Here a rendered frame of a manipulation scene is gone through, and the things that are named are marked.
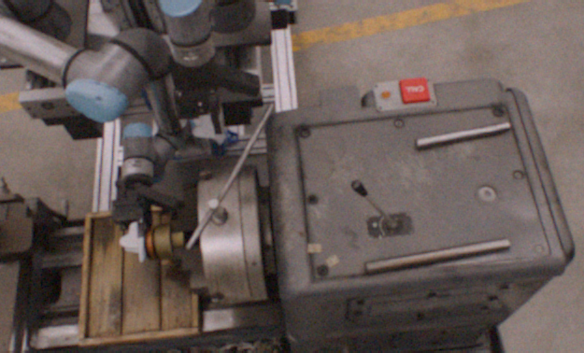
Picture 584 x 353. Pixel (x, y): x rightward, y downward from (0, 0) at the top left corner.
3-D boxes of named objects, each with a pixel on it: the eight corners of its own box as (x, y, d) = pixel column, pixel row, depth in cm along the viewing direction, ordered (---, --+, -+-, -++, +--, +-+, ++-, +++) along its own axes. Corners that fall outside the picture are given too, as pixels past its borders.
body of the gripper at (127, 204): (120, 233, 150) (121, 190, 155) (155, 230, 150) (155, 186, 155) (110, 221, 143) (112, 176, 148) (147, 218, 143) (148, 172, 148)
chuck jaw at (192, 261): (220, 241, 140) (222, 289, 133) (224, 251, 144) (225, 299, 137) (173, 247, 140) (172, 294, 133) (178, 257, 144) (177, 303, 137)
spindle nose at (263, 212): (274, 201, 157) (268, 172, 137) (281, 281, 150) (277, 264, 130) (262, 202, 157) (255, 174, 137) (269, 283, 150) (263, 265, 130)
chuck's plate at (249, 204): (262, 189, 164) (250, 143, 134) (272, 307, 153) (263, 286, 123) (249, 190, 164) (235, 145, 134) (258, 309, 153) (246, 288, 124)
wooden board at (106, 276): (197, 206, 171) (194, 200, 168) (201, 335, 155) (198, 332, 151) (91, 218, 172) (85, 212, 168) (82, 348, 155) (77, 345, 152)
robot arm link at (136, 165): (156, 171, 157) (148, 155, 150) (156, 187, 155) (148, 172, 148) (127, 174, 157) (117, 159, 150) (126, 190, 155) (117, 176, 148)
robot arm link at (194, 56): (211, 22, 111) (211, 48, 106) (216, 44, 115) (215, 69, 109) (170, 27, 112) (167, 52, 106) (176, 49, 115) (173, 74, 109)
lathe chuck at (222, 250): (249, 190, 164) (235, 145, 134) (258, 309, 153) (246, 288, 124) (215, 193, 164) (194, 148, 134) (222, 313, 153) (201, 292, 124)
